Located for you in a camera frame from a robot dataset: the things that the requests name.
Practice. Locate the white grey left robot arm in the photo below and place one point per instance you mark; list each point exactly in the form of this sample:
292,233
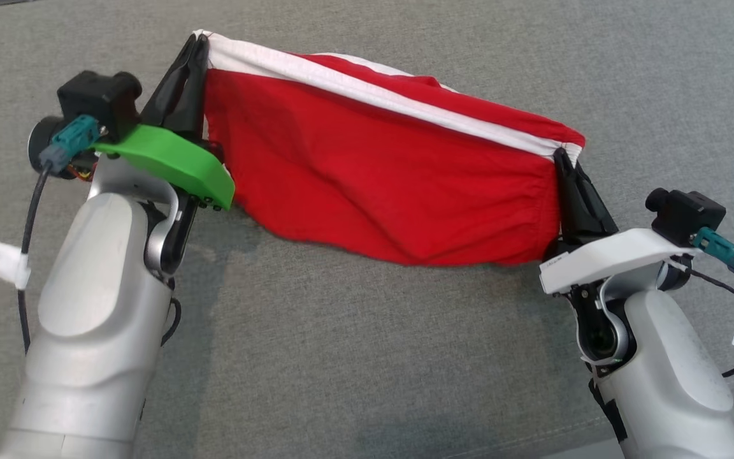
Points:
93,306

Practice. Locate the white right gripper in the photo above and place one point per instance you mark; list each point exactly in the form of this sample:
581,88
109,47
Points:
615,255

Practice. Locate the red shorts white waistband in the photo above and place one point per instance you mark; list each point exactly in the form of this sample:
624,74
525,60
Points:
373,172

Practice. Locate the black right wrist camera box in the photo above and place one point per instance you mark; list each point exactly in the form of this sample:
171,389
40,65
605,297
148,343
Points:
685,213

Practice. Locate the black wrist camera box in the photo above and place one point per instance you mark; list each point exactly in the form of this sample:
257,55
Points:
99,99
685,213

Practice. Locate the grey fabric sofa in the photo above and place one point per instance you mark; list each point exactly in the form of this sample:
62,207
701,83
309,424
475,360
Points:
341,357

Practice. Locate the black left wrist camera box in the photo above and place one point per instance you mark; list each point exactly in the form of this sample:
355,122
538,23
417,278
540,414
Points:
99,99

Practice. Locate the teal right camera connector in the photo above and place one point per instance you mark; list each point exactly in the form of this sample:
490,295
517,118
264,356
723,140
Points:
720,248

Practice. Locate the teal camera connector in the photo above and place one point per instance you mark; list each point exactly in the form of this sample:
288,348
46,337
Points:
71,140
720,248

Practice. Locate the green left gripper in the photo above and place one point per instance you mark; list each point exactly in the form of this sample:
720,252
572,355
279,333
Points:
176,159

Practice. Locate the teal left camera connector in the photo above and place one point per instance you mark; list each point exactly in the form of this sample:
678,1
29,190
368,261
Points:
71,140

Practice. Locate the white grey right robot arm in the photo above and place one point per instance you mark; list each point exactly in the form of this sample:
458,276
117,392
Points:
666,363

